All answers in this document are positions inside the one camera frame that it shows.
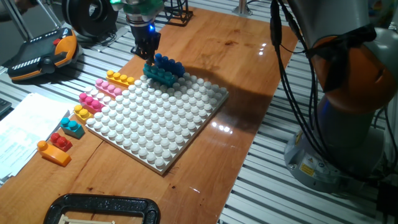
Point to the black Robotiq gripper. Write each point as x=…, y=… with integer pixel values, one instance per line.
x=145, y=35

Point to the blue four-stud block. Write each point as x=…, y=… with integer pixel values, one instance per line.
x=169, y=66

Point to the teal four-stud block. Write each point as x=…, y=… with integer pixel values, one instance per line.
x=160, y=76

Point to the yellow four-stud block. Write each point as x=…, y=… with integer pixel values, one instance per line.
x=121, y=79

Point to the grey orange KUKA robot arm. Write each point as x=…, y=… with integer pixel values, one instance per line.
x=351, y=77

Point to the light pink four-stud block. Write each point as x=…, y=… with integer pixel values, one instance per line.
x=107, y=88

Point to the white four-stud block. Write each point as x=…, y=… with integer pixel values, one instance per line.
x=98, y=95

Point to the white studded baseplate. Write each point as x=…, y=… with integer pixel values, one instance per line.
x=149, y=124

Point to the glossy wooden board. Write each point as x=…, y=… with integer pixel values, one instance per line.
x=217, y=40

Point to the magenta three-stud block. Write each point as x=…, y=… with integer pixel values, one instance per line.
x=90, y=104

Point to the black round spool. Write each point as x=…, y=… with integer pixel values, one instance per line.
x=77, y=18

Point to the yellow two-stud block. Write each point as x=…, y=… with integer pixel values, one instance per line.
x=81, y=114

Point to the teal two-stud block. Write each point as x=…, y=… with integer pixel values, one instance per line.
x=74, y=130

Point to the black orange teach pendant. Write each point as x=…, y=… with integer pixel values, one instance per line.
x=37, y=54

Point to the red two-stud block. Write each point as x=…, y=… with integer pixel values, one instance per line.
x=62, y=143

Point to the silver tripod legs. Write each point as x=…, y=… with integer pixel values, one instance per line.
x=19, y=23

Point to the orange sloped one-stud block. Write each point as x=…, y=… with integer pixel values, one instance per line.
x=54, y=155

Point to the stack of white papers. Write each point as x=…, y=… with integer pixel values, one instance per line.
x=25, y=130

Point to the black metal C-clamp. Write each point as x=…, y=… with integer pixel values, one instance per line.
x=93, y=202

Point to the silver metal post foot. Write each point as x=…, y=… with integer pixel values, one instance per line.
x=242, y=7

